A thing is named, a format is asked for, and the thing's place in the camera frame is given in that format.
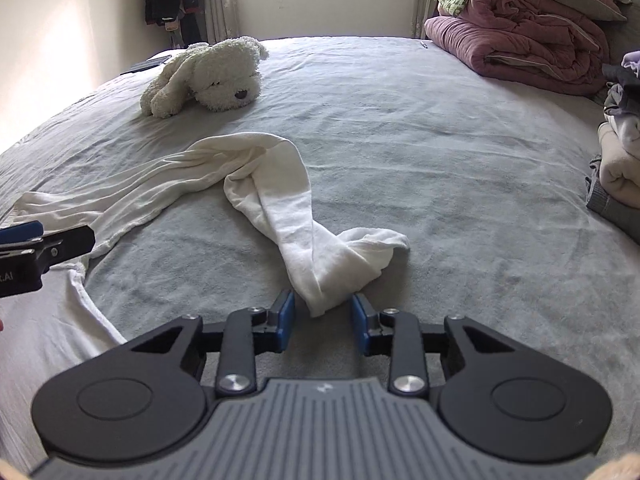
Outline white plush dog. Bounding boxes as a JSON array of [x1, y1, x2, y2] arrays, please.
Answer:
[[140, 36, 269, 120]]

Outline white pants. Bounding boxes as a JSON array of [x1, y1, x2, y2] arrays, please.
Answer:
[[10, 131, 411, 361]]

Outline pink folded quilt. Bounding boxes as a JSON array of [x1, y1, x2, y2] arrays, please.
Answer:
[[424, 0, 612, 97]]

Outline black tablet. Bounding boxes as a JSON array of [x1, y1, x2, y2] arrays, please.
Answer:
[[120, 55, 171, 75]]

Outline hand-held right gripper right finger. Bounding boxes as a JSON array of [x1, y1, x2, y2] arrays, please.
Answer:
[[351, 293, 523, 398]]

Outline grey bed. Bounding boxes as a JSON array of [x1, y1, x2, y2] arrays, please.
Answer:
[[0, 35, 640, 471]]

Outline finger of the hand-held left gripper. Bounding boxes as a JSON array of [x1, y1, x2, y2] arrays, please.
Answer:
[[0, 220, 45, 247], [27, 225, 97, 276]]

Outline stack of folded clothes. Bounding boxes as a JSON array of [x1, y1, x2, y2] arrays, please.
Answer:
[[585, 50, 640, 246]]

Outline grey quilted headboard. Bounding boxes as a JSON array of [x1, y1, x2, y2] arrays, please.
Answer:
[[600, 5, 640, 106]]

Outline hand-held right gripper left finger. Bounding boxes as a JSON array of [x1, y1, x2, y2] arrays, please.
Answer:
[[127, 289, 297, 397]]

